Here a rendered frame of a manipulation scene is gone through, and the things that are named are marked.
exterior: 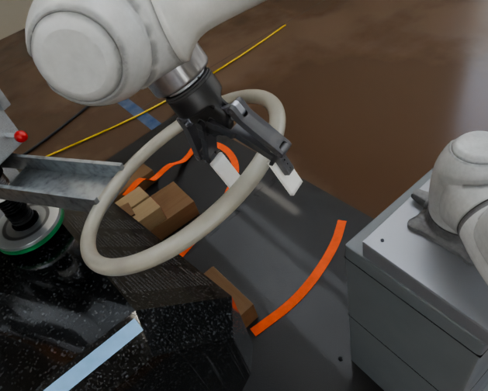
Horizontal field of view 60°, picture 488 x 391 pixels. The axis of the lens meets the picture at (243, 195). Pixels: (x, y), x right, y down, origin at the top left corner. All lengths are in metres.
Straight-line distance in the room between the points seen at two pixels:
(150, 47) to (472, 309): 0.87
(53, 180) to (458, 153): 0.95
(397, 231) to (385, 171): 1.41
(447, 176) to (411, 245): 0.23
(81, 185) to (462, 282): 0.92
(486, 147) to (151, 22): 0.74
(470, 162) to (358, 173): 1.62
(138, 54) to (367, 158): 2.31
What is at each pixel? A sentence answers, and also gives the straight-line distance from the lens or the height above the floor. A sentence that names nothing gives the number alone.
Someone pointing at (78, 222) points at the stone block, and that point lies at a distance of 1.51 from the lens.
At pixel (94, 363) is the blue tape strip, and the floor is 0.84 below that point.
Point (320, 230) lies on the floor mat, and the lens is 2.22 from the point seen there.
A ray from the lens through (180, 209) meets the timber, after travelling 2.36.
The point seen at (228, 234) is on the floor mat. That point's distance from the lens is 2.30.
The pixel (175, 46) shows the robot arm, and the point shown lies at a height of 1.60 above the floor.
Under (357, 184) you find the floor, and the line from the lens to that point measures 2.45.
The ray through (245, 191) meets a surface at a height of 1.31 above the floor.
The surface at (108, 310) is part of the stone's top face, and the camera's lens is 1.17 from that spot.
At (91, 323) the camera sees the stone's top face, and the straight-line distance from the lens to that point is 1.18.
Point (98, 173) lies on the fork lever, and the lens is 1.11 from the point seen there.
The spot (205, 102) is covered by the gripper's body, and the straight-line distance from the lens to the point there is 0.57.
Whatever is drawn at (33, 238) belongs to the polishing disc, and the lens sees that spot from 1.39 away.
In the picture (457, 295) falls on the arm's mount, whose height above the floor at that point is 0.86.
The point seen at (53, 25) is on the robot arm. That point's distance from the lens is 0.36.
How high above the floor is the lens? 1.76
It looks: 45 degrees down
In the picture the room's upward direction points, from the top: 17 degrees counter-clockwise
